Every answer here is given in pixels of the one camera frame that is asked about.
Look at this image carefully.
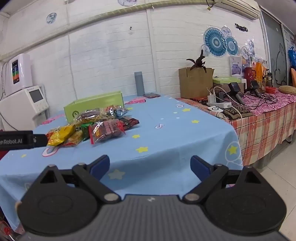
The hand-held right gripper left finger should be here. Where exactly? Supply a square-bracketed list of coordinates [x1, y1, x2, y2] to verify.
[35, 155, 121, 204]

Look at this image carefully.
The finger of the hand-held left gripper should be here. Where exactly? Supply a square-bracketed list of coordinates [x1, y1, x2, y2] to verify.
[33, 134, 49, 147]

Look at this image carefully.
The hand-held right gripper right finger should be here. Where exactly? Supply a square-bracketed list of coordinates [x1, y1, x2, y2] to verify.
[182, 156, 265, 204]

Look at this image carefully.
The yellow clear snack packet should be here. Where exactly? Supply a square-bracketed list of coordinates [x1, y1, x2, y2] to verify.
[47, 125, 77, 146]

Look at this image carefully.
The red fried snack packet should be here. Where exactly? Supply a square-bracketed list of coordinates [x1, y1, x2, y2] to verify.
[88, 120, 126, 144]

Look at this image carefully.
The green snack packet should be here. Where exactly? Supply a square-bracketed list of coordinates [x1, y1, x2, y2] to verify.
[80, 123, 91, 141]

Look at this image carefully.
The dark red snack packet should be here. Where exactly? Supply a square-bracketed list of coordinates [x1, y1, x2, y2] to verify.
[119, 117, 139, 130]

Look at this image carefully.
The green cookie packet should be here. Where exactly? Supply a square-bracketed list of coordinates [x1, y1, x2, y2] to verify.
[74, 109, 104, 126]

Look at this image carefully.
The silver orange snack packet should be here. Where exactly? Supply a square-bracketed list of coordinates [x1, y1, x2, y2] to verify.
[102, 105, 128, 120]

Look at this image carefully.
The light green cardboard box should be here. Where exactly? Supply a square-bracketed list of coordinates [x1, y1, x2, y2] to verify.
[63, 91, 125, 123]

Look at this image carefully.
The white water dispenser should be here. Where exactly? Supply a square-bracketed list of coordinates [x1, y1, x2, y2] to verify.
[0, 85, 49, 131]

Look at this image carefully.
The blue cartoon printed tablecloth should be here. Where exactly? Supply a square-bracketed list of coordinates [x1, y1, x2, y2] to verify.
[0, 95, 244, 232]

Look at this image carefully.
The white power strip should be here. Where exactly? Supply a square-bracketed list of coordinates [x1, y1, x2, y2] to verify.
[206, 101, 232, 108]

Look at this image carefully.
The brown patterned cloth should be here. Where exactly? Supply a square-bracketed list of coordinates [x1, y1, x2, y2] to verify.
[221, 104, 254, 120]

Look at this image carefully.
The plaid tablecloth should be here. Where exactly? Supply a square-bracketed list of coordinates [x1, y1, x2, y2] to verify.
[176, 93, 296, 168]

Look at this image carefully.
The brown cardboard box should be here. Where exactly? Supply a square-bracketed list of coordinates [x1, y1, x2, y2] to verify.
[179, 67, 214, 99]

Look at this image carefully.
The flat light green box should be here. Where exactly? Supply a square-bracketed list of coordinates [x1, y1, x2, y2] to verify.
[212, 77, 241, 84]

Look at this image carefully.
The grey cylindrical bottle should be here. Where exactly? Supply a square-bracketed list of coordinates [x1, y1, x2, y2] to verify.
[134, 71, 145, 96]

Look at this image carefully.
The pink patterned cloth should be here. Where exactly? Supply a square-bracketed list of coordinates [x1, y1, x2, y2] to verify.
[231, 88, 296, 117]

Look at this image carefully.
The dark red potted plant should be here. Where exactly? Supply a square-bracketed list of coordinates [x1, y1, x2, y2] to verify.
[186, 49, 208, 74]

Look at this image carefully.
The photo card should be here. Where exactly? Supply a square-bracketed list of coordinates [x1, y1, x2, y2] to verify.
[230, 56, 242, 76]

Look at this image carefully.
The woven straw hat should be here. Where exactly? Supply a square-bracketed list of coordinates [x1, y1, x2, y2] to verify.
[278, 85, 296, 95]

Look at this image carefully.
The large blue paper fan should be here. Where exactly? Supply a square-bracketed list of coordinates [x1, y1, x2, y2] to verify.
[203, 28, 227, 57]

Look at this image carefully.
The medium blue paper fan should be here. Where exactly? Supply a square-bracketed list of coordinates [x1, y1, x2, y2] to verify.
[225, 36, 239, 56]

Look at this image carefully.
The white air conditioner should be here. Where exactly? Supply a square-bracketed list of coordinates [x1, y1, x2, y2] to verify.
[214, 0, 261, 20]

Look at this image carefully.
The white wall water purifier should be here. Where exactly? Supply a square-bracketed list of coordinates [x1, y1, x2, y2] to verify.
[4, 53, 33, 95]

